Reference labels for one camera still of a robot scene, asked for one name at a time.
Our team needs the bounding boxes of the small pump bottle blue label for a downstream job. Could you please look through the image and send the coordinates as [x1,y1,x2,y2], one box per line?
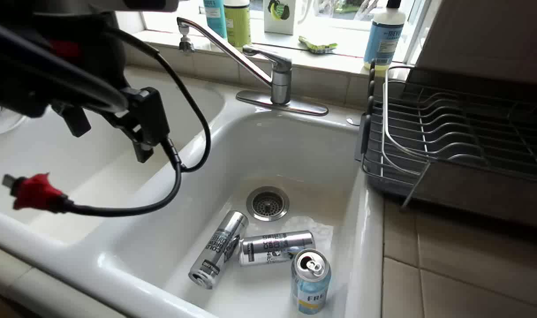
[361,0,407,68]

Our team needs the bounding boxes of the white double basin sink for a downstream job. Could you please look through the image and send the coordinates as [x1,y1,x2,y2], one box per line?
[0,63,386,318]

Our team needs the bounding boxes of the blue drink can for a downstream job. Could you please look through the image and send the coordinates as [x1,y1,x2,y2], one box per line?
[289,250,333,317]

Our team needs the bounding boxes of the grey dish rack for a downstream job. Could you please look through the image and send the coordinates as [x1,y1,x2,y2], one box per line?
[354,61,537,234]

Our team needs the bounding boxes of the metal drain strainer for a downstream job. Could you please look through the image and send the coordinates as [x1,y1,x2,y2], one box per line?
[243,186,291,225]

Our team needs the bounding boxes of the short silver can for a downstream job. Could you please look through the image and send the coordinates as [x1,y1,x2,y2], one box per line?
[238,230,315,267]

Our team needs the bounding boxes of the spray bottle green label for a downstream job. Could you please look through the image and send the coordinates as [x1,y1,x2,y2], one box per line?
[222,0,252,50]

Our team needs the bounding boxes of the tall slim silver can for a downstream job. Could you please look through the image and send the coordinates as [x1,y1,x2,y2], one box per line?
[186,209,248,292]

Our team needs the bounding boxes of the chrome sink faucet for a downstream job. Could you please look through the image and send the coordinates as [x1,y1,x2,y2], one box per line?
[174,17,330,119]

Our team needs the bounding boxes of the white window frame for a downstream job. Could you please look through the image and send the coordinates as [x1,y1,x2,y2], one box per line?
[111,0,444,66]

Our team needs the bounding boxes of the tall white bottle blue label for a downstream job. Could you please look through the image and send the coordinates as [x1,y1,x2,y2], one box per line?
[201,0,229,41]

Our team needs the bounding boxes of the green sponge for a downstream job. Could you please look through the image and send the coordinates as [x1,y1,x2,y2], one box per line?
[296,36,338,57]

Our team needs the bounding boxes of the white box green print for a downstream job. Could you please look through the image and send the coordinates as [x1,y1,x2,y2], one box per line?
[261,0,298,38]

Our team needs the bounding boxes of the black cable with red plug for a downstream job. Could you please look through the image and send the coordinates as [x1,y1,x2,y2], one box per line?
[0,29,213,220]

